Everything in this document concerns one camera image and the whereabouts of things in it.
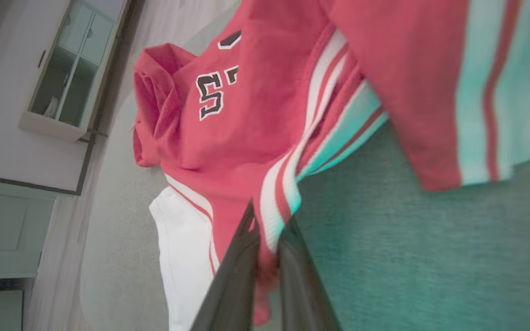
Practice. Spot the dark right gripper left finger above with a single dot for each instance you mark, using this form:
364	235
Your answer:
233	294

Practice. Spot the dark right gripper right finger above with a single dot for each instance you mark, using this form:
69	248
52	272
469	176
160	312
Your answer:
302	294

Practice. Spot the red Bulls 23 jersey shirt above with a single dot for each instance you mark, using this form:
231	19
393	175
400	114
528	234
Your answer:
256	115

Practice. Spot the red and white jersey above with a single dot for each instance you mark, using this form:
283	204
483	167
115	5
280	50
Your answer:
407	69

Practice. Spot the pale green cabinet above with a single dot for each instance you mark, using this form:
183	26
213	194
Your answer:
2	230

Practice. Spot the white shelf cabinet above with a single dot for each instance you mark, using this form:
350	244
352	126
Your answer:
67	78

